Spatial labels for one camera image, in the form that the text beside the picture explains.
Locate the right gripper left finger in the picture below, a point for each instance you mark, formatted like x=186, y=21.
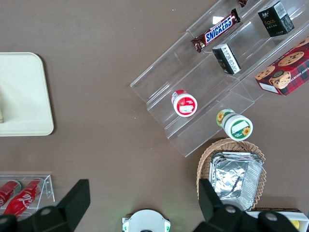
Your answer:
x=70, y=207

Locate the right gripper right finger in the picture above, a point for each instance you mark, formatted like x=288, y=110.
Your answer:
x=217, y=217

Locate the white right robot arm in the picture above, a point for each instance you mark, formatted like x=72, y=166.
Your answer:
x=146, y=221

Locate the aluminium foil tray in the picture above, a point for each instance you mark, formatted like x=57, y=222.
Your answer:
x=234, y=178

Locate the light tan wicker basket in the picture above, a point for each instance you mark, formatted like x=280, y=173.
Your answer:
x=205, y=159

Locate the cream plastic tray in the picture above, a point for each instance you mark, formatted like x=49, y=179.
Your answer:
x=24, y=96

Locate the clear acrylic bottle rack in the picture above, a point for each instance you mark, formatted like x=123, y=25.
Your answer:
x=48, y=186

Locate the red cola bottle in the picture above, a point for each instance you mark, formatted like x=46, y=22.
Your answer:
x=24, y=197
x=7, y=191

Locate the yellow snack packet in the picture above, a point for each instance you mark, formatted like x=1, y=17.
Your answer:
x=296, y=224

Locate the white plastic bin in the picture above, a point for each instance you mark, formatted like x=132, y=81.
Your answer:
x=305, y=217

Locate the green lid yogurt cup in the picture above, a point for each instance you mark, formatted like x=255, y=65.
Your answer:
x=237, y=126

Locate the red lid yogurt cup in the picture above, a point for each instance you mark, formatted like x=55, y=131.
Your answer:
x=185, y=105

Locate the clear acrylic stepped stand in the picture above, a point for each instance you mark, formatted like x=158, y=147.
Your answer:
x=188, y=79

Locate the small black carton box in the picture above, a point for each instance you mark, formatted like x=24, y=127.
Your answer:
x=227, y=59
x=275, y=20

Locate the red tartan cookie box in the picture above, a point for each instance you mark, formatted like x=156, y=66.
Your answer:
x=287, y=70

